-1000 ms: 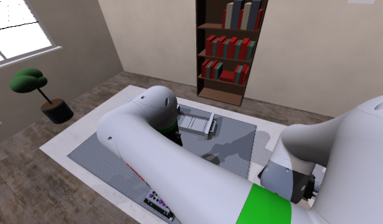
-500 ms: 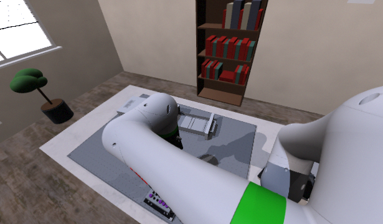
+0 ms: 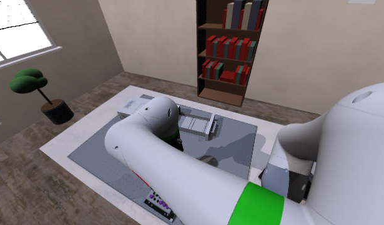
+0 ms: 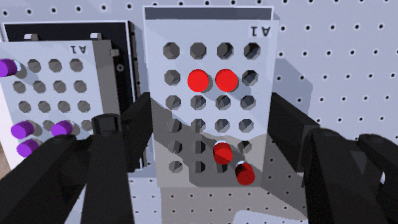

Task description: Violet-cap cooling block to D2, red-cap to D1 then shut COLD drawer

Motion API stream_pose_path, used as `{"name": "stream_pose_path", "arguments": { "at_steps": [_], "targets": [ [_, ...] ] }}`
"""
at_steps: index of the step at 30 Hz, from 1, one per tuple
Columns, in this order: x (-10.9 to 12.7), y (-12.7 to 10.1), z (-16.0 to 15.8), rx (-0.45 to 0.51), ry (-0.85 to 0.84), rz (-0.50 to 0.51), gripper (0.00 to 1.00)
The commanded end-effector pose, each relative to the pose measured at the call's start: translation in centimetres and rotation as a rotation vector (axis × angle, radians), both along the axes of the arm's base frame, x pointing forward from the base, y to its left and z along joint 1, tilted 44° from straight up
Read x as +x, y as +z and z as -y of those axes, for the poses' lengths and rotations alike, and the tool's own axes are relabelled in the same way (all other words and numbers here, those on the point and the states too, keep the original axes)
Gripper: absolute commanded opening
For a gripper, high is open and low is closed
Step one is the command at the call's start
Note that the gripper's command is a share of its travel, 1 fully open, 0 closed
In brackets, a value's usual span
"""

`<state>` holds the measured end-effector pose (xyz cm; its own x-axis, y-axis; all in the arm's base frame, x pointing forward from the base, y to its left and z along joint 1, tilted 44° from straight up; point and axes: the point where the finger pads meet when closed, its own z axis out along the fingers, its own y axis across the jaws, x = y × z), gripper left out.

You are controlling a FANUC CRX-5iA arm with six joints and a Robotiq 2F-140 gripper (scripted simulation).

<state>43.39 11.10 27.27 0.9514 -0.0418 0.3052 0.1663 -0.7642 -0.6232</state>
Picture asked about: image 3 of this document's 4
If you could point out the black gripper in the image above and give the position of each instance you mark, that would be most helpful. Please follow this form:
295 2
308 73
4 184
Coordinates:
179 147

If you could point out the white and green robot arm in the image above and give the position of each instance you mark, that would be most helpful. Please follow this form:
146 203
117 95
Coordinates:
347 188

